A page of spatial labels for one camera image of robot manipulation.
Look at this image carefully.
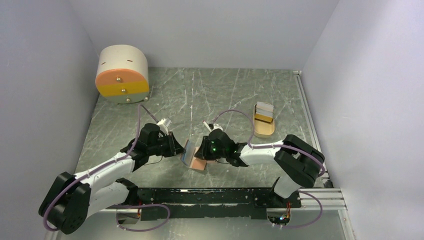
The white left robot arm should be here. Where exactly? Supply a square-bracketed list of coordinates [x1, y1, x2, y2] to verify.
[38, 123, 185, 235]

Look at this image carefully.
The beige oval tray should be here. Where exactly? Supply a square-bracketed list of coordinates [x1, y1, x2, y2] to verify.
[253, 107, 275, 138]

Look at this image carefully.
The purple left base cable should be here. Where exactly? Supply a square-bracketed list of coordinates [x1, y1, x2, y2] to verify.
[115, 205, 171, 233]

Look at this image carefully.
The pink leather card holder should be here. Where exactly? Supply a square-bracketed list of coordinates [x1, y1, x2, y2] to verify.
[180, 139, 217, 171]

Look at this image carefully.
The aluminium frame rail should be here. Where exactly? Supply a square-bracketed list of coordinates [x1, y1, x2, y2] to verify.
[292, 70, 347, 211]

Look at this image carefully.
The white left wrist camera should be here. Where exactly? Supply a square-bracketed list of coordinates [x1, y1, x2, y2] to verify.
[156, 118, 172, 135]

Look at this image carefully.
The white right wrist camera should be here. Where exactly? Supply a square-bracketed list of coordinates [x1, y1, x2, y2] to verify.
[209, 123, 223, 131]

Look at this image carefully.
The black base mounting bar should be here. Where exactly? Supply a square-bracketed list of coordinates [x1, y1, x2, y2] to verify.
[137, 187, 302, 221]

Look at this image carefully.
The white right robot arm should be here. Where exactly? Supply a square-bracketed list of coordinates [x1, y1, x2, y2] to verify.
[193, 129, 325, 207]

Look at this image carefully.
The round beige drawer box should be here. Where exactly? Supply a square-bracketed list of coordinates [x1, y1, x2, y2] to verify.
[95, 44, 150, 104]

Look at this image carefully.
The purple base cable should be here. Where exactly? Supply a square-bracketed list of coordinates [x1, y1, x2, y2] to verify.
[271, 187, 323, 230]
[115, 205, 171, 233]

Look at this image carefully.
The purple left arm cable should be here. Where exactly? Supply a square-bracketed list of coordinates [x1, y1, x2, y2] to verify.
[43, 104, 160, 232]

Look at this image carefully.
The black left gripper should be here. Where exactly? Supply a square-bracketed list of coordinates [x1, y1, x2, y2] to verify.
[147, 131, 186, 158]

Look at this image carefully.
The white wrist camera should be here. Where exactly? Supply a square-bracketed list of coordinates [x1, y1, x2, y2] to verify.
[209, 123, 223, 131]
[156, 118, 172, 135]

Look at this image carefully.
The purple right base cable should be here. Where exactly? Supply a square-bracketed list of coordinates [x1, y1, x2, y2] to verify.
[271, 187, 323, 230]

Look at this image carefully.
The white pen with red cap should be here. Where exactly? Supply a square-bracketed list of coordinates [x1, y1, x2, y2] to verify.
[202, 120, 213, 132]

